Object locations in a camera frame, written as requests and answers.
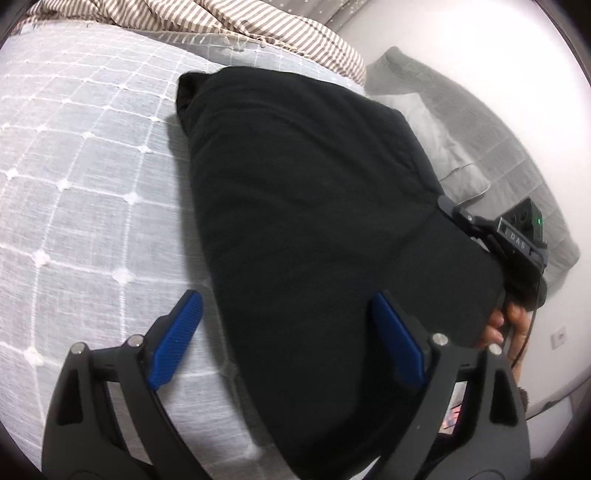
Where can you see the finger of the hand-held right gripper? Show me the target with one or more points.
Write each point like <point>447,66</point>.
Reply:
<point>455,212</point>

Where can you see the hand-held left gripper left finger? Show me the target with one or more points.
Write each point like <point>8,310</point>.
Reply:
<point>178,339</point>

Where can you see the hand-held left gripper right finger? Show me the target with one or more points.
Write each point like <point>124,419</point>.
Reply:
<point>399,337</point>

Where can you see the black garment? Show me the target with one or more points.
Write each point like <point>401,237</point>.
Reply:
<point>300,207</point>

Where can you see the person's right hand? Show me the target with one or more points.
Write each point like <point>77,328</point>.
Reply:
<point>496,325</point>

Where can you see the grey pillow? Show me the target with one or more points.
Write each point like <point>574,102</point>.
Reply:
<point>438,138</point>

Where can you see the grey quilted headboard pad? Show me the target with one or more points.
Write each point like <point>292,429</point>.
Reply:
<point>485,124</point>

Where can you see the light checked bed cover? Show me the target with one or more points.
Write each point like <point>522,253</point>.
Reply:
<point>92,161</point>

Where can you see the beige striped duvet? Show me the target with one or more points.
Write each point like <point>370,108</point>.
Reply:
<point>277,32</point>

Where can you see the white wall socket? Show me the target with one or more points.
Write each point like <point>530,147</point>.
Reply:
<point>560,336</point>

